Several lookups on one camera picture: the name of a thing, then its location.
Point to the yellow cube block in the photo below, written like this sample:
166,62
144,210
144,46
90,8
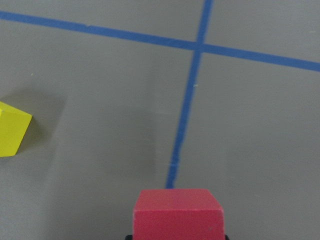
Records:
13,126

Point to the red cube block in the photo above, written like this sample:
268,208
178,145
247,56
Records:
178,214

